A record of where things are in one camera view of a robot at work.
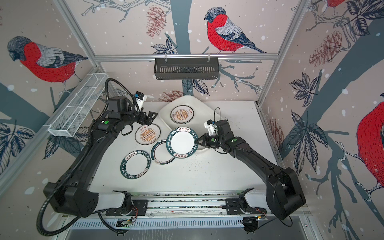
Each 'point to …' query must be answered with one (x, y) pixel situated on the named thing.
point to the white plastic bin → (205, 108)
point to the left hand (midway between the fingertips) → (148, 109)
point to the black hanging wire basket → (186, 68)
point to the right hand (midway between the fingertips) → (194, 142)
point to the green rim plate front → (180, 142)
